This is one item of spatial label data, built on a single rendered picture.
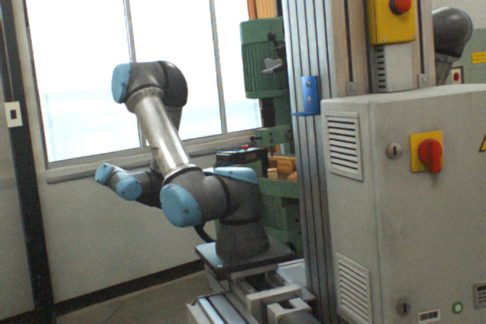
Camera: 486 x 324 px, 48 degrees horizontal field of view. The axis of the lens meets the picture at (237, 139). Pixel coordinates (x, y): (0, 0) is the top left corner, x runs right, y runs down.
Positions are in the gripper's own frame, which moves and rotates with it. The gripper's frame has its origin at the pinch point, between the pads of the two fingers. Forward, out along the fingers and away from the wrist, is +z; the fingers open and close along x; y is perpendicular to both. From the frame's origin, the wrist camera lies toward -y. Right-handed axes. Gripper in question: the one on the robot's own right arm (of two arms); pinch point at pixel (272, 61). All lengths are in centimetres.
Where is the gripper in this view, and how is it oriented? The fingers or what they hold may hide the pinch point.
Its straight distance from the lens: 208.1
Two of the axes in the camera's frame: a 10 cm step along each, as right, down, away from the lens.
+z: -6.5, -0.3, 7.6
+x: -5.5, 7.0, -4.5
